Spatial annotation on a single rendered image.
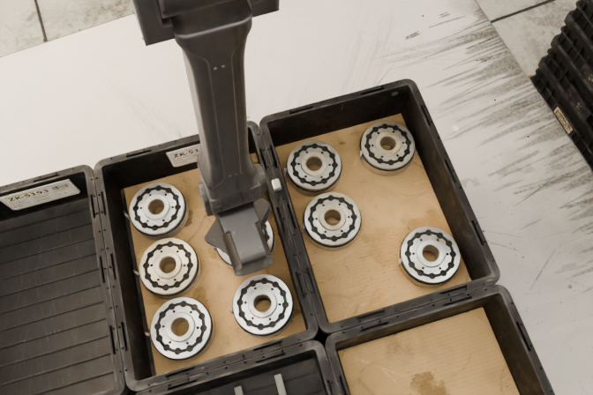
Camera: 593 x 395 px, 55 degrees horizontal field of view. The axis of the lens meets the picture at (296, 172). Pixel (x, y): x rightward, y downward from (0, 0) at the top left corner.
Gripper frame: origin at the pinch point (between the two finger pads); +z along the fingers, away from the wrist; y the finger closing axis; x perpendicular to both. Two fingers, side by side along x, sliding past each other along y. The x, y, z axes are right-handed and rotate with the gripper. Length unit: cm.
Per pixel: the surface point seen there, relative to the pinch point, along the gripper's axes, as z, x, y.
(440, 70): 20, -15, 60
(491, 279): -5.4, -38.9, 11.7
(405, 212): 5.6, -22.6, 19.2
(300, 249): -4.4, -10.3, 1.7
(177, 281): 3.0, 6.5, -11.8
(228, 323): 5.3, -4.3, -13.4
